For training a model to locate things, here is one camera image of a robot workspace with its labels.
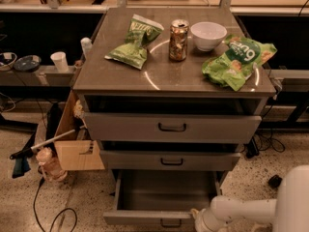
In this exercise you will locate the grabber stick tool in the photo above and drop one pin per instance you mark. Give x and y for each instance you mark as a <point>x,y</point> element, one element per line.
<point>30,151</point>

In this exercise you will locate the dark blue plate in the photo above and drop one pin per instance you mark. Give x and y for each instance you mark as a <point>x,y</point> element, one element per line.
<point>27,64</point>

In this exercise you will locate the small bowl far left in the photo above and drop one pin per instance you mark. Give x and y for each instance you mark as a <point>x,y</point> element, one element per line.
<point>7,60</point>

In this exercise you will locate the grey middle drawer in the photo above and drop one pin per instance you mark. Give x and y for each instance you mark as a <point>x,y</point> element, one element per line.
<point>147,160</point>

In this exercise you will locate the white paper cup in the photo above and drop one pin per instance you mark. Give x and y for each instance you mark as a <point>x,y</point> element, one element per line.
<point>60,61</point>

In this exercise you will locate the black base leg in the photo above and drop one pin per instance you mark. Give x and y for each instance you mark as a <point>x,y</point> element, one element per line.
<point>275,181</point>

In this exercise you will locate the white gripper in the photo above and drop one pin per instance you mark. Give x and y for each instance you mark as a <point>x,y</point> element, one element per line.
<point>204,218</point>

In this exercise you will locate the white plastic bottle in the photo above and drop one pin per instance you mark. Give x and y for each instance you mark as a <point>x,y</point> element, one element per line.
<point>86,44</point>

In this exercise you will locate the white bowl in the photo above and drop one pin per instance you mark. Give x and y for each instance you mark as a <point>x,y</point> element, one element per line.
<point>207,35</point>

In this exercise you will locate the grey drawer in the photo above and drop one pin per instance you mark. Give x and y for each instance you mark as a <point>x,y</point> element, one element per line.
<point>231,129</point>
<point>147,160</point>
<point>158,197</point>

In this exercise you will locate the green snack bag right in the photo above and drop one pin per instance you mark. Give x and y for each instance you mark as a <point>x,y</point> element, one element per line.
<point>236,64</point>

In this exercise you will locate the grey top drawer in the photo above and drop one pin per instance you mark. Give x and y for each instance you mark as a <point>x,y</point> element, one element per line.
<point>231,129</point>

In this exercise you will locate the grey bottom drawer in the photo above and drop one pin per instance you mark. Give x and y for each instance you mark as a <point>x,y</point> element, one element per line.
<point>158,197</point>

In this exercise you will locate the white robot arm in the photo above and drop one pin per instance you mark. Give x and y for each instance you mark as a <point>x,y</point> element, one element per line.
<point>288,212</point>

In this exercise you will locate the green chip bag left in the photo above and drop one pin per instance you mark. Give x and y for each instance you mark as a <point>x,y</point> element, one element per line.
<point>141,32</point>

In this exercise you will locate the cardboard box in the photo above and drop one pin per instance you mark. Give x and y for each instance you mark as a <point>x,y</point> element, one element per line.
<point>76,151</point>

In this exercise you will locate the grey drawer cabinet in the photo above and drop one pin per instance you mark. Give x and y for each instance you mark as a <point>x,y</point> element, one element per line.
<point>163,86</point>

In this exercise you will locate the metallic soda can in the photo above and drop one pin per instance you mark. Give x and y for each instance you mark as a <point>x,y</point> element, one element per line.
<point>178,39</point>

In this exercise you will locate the clear plastic bottle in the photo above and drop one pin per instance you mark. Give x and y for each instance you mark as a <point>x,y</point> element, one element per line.
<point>50,166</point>

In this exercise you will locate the blue cloth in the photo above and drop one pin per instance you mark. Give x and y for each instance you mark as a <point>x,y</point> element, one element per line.
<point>21,167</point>

